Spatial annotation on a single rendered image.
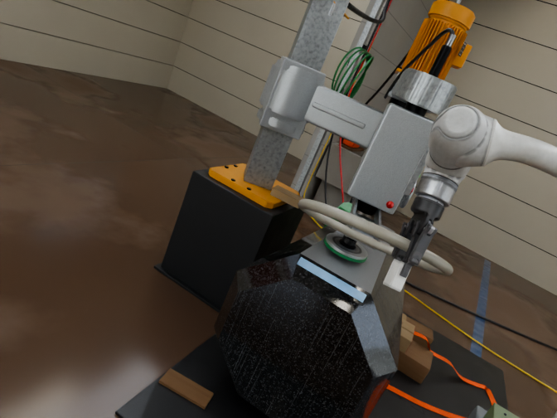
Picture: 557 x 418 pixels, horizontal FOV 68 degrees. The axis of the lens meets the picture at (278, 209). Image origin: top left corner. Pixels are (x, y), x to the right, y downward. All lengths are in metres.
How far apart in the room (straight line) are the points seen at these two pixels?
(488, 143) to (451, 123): 0.09
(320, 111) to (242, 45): 6.13
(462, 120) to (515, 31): 6.28
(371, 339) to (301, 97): 1.38
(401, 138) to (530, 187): 5.32
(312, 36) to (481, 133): 1.73
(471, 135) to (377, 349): 1.15
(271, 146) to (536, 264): 5.34
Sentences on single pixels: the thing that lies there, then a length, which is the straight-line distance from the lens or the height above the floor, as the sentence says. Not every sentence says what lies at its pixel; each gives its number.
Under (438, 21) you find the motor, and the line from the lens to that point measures 2.48.
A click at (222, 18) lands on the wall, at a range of 8.92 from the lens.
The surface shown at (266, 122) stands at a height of 1.18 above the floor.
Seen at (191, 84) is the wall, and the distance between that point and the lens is 9.15.
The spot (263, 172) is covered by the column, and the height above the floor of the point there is 0.87.
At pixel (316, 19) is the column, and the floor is 1.80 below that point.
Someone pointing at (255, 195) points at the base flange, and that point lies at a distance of 2.48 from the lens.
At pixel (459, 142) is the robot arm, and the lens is 0.91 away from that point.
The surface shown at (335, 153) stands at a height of 0.76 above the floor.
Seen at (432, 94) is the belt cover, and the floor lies 1.65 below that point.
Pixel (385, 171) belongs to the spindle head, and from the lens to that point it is 1.81.
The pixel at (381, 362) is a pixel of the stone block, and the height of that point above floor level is 0.62.
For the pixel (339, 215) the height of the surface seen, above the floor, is 1.27.
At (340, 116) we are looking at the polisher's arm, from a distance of 2.47.
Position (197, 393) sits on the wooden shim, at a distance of 2.18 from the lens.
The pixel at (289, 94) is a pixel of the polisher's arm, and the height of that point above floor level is 1.38.
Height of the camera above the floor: 1.57
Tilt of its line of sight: 19 degrees down
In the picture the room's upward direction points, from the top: 23 degrees clockwise
